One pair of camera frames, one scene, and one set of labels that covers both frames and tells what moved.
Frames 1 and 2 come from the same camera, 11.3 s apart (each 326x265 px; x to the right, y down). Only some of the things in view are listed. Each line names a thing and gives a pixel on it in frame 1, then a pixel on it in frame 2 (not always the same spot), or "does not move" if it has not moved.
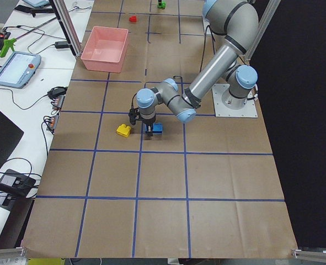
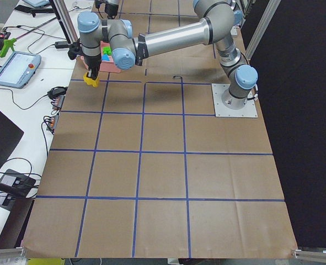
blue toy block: [158, 128] to [106, 57]
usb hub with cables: [58, 94] does not move
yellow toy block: [123, 130] to [94, 83]
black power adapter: [62, 44] does not move
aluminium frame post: [68, 24] does not move
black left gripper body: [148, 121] to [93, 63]
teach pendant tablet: [17, 70] does not move
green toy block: [162, 5] to [107, 50]
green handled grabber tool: [9, 43] does not move
